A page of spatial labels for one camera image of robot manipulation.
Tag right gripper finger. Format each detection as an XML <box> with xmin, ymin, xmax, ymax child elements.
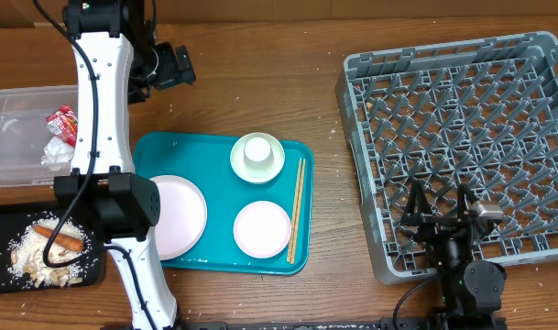
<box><xmin>457</xmin><ymin>183</ymin><xmax>476</xmax><ymax>218</ymax></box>
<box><xmin>401</xmin><ymin>179</ymin><xmax>431</xmax><ymax>220</ymax></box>

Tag red snack wrapper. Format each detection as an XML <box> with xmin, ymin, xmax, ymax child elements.
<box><xmin>46</xmin><ymin>104</ymin><xmax>78</xmax><ymax>148</ymax></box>

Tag white cup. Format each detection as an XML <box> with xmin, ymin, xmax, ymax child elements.
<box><xmin>244</xmin><ymin>137</ymin><xmax>272</xmax><ymax>164</ymax></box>

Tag white bowl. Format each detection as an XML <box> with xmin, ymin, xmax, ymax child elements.
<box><xmin>230</xmin><ymin>132</ymin><xmax>286</xmax><ymax>184</ymax></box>

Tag white tissue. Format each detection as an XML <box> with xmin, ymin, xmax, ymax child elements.
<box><xmin>41</xmin><ymin>137</ymin><xmax>74</xmax><ymax>164</ymax></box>

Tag large pink plate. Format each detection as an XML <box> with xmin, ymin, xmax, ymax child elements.
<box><xmin>151</xmin><ymin>175</ymin><xmax>207</xmax><ymax>261</ymax></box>

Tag orange carrot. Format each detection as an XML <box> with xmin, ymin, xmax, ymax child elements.
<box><xmin>32</xmin><ymin>225</ymin><xmax>84</xmax><ymax>252</ymax></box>

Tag rice and peanut scraps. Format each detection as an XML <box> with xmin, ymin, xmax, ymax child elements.
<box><xmin>7</xmin><ymin>216</ymin><xmax>100</xmax><ymax>289</ymax></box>

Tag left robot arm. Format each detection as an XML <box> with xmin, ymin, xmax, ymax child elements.
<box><xmin>53</xmin><ymin>0</ymin><xmax>196</xmax><ymax>329</ymax></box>

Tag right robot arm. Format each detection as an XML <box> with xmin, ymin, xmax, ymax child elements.
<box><xmin>391</xmin><ymin>179</ymin><xmax>507</xmax><ymax>329</ymax></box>

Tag grey plastic dishwasher rack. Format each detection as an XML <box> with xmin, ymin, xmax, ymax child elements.
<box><xmin>335</xmin><ymin>31</ymin><xmax>558</xmax><ymax>284</ymax></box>

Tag clear plastic waste bin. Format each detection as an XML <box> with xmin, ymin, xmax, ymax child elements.
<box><xmin>0</xmin><ymin>85</ymin><xmax>78</xmax><ymax>187</ymax></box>

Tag black rectangular waste tray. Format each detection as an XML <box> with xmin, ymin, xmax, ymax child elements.
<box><xmin>0</xmin><ymin>202</ymin><xmax>105</xmax><ymax>293</ymax></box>

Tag right wooden chopstick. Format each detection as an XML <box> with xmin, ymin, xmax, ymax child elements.
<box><xmin>291</xmin><ymin>159</ymin><xmax>306</xmax><ymax>264</ymax></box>

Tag wooden chopstick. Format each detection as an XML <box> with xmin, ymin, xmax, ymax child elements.
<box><xmin>287</xmin><ymin>158</ymin><xmax>303</xmax><ymax>264</ymax></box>
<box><xmin>291</xmin><ymin>159</ymin><xmax>306</xmax><ymax>264</ymax></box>

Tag left wooden chopstick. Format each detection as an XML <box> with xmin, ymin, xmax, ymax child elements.
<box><xmin>287</xmin><ymin>158</ymin><xmax>303</xmax><ymax>264</ymax></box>

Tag teal plastic serving tray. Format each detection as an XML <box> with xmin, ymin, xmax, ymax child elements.
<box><xmin>133</xmin><ymin>132</ymin><xmax>314</xmax><ymax>275</ymax></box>

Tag small pink plate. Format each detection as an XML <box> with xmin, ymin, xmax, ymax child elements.
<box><xmin>233</xmin><ymin>201</ymin><xmax>291</xmax><ymax>259</ymax></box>

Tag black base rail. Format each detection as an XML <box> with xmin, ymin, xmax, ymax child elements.
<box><xmin>175</xmin><ymin>317</ymin><xmax>441</xmax><ymax>330</ymax></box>

